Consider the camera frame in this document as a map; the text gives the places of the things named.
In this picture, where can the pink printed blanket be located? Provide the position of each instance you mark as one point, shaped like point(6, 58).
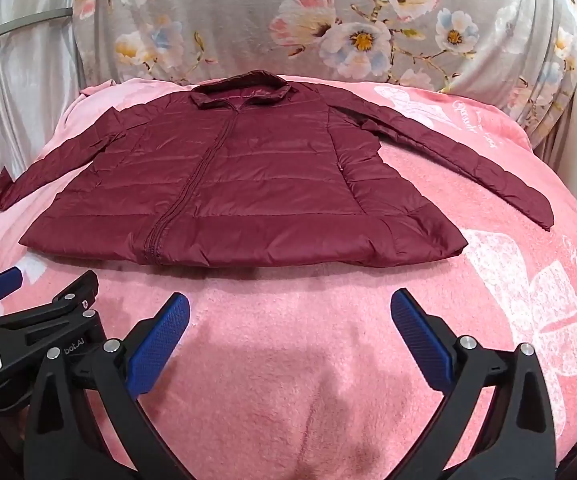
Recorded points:
point(318, 340)

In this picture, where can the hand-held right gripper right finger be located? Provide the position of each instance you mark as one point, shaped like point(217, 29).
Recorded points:
point(421, 332)

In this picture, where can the maroon puffer jacket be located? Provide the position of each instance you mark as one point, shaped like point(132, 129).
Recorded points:
point(248, 185)

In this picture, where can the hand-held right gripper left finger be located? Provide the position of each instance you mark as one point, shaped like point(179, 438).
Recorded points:
point(161, 342)

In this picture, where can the white satin curtain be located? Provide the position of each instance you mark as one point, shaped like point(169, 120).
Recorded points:
point(28, 85)

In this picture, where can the grey floral blanket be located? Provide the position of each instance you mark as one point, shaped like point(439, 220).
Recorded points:
point(318, 20)

